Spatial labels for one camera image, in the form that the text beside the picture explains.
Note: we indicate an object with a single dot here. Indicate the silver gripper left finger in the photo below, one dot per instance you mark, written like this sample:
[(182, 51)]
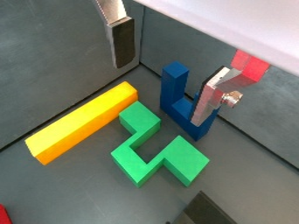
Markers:
[(121, 30)]

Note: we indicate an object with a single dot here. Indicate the red puzzle board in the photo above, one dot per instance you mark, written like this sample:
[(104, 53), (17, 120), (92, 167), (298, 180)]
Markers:
[(5, 216)]

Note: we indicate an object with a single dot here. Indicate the black angled stand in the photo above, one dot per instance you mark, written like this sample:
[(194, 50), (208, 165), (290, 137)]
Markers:
[(202, 211)]

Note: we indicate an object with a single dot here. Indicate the green zigzag block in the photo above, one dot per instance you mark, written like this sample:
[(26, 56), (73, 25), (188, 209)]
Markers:
[(146, 151)]

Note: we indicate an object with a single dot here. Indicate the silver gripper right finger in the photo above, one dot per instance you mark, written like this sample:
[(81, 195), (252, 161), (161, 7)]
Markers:
[(221, 90)]

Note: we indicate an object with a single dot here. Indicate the yellow long block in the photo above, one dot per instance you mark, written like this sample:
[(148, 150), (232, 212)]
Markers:
[(56, 139)]

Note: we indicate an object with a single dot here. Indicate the blue U-shaped block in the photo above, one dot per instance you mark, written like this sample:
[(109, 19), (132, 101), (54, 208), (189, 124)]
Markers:
[(176, 105)]

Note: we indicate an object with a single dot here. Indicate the red small block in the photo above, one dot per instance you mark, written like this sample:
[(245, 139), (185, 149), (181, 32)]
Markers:
[(252, 66)]

